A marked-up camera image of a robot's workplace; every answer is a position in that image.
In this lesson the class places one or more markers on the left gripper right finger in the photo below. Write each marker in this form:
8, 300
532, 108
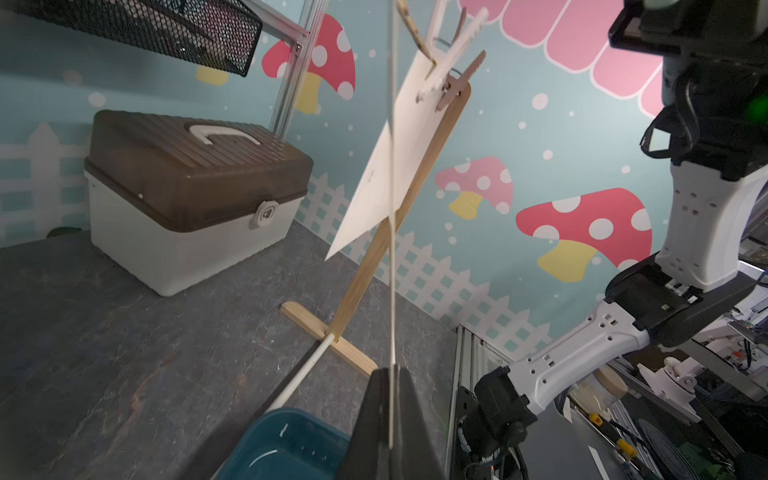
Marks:
413, 455

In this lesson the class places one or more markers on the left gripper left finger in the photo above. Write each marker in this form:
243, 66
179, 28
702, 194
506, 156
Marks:
368, 454

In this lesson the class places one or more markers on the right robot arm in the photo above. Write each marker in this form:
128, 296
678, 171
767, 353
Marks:
712, 133

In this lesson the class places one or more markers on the teal plastic tray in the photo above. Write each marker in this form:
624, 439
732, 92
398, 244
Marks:
286, 443

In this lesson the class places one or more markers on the wooden drying rack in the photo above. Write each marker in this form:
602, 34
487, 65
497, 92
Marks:
331, 336

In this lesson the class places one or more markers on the brown lid storage box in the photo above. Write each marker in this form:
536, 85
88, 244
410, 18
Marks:
176, 200

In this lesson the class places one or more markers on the pink clothespin right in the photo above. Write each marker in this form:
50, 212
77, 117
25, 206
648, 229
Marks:
459, 78

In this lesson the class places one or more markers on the white clothespin right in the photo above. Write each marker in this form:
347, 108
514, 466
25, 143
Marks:
442, 62

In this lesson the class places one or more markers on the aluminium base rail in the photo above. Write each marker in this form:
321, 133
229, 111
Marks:
474, 358

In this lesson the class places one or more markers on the black mesh wall basket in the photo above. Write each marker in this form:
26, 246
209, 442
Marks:
220, 35

